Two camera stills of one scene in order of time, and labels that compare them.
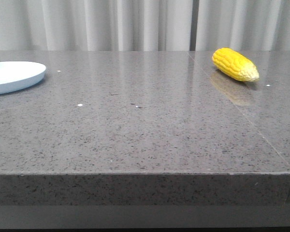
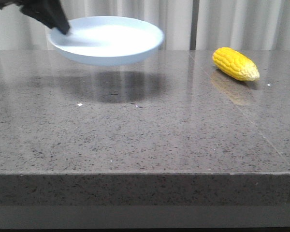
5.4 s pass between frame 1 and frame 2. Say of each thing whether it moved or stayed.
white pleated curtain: stayed
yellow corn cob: stayed
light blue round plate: moved
